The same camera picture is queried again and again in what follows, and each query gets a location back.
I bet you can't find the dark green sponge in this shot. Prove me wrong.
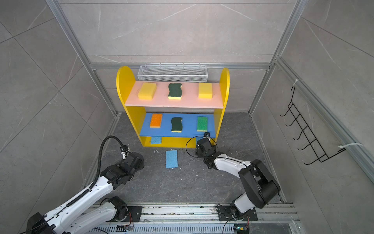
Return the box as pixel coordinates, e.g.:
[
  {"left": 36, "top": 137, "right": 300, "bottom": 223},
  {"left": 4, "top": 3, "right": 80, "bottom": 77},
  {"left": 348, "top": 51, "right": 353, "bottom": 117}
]
[
  {"left": 168, "top": 83, "right": 183, "bottom": 100},
  {"left": 171, "top": 117, "right": 183, "bottom": 133}
]

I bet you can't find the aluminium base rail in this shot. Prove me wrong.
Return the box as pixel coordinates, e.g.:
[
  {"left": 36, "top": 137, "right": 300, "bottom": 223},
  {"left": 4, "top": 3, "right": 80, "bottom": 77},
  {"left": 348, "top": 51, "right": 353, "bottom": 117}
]
[{"left": 88, "top": 203, "right": 305, "bottom": 234}]

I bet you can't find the yellow pink blue shelf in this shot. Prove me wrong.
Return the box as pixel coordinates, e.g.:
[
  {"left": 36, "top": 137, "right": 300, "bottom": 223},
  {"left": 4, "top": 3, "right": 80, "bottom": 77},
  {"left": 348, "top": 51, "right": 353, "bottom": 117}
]
[{"left": 116, "top": 66, "right": 230, "bottom": 148}]

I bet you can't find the white wire mesh basket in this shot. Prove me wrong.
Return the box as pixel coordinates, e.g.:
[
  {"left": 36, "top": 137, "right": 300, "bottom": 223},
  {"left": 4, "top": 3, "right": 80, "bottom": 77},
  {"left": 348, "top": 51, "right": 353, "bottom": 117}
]
[{"left": 137, "top": 65, "right": 208, "bottom": 82}]

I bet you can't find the light green sponge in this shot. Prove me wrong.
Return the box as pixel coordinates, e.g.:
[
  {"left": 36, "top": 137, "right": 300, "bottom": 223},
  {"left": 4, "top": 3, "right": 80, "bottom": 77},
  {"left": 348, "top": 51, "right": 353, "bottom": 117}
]
[{"left": 197, "top": 117, "right": 208, "bottom": 132}]

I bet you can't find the yellow sponge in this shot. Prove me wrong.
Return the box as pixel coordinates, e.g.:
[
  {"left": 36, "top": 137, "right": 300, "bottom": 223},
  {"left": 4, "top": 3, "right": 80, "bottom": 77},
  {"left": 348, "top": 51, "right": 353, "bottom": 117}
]
[
  {"left": 198, "top": 83, "right": 213, "bottom": 99},
  {"left": 137, "top": 82, "right": 157, "bottom": 100}
]

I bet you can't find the blue sponge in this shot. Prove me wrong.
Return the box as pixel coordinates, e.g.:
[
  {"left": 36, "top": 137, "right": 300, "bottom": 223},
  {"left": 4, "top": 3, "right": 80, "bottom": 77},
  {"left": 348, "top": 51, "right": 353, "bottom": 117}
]
[
  {"left": 151, "top": 136, "right": 162, "bottom": 145},
  {"left": 166, "top": 150, "right": 178, "bottom": 169}
]

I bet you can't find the orange sponge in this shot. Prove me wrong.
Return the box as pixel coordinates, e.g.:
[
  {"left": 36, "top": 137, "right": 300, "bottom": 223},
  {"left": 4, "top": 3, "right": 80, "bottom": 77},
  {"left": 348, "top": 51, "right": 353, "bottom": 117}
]
[{"left": 150, "top": 114, "right": 163, "bottom": 128}]

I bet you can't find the left black corrugated cable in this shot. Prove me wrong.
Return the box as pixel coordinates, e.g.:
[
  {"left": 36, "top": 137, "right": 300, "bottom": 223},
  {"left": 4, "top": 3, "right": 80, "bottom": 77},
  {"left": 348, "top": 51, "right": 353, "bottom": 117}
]
[{"left": 65, "top": 135, "right": 129, "bottom": 207}]

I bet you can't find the black wire hook rack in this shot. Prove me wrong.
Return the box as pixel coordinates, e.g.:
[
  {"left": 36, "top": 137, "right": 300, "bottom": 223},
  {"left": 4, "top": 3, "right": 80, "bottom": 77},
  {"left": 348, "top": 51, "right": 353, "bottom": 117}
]
[{"left": 280, "top": 86, "right": 346, "bottom": 165}]

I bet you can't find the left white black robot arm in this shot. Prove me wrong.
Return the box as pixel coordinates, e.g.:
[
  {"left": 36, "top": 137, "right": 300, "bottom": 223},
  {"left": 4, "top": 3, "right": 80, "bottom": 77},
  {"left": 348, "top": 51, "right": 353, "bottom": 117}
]
[{"left": 26, "top": 152, "right": 144, "bottom": 234}]

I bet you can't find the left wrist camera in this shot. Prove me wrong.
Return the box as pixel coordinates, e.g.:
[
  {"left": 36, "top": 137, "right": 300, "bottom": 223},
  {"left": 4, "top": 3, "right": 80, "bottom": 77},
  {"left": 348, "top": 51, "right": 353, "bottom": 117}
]
[{"left": 120, "top": 145, "right": 129, "bottom": 160}]

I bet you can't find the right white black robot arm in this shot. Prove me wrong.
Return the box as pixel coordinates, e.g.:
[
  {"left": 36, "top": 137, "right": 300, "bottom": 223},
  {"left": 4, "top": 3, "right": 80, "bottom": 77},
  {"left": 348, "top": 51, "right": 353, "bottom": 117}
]
[{"left": 195, "top": 137, "right": 281, "bottom": 220}]

